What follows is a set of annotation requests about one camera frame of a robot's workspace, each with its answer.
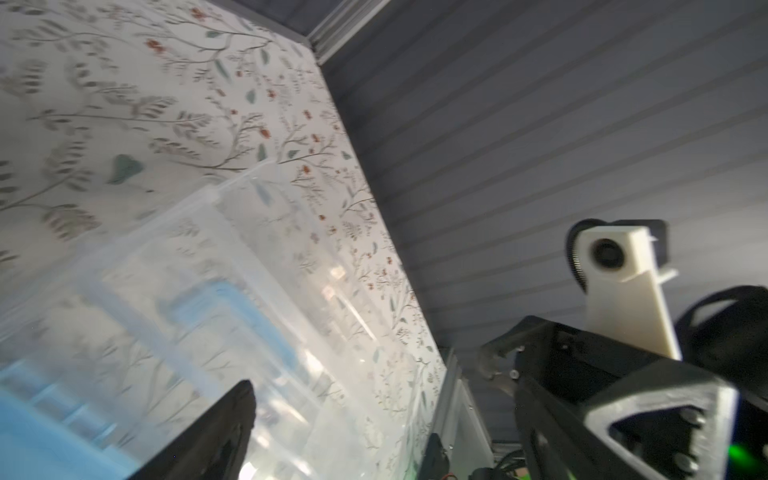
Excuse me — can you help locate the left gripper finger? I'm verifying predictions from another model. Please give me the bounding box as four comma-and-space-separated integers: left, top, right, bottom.
130, 380, 257, 480

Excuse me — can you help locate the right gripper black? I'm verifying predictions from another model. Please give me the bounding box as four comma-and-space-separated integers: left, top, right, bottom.
478, 316, 767, 479

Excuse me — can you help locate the blue plastic tool box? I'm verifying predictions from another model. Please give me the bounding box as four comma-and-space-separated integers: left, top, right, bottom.
1, 359, 139, 479

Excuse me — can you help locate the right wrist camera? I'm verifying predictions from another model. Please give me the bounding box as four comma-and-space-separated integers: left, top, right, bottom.
565, 218, 683, 360

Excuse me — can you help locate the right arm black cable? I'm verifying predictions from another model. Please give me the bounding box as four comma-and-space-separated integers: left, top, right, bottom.
674, 285, 768, 397

